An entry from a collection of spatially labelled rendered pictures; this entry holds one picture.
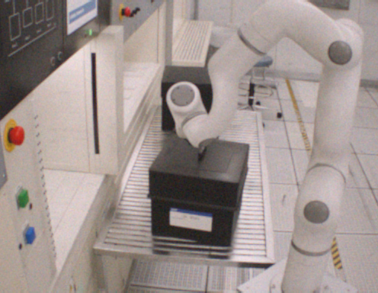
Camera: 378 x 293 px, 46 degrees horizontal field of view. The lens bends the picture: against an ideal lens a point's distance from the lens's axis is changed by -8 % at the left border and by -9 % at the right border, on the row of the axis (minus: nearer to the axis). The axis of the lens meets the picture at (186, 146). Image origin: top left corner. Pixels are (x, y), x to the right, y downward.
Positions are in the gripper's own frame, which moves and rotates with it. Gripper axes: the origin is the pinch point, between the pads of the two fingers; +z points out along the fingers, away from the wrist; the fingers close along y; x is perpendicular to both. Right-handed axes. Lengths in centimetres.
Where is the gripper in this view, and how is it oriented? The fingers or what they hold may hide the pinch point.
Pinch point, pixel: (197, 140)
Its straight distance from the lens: 148.5
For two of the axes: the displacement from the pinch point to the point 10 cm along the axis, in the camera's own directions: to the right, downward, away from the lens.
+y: -9.7, -1.3, 2.0
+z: 1.4, 3.3, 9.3
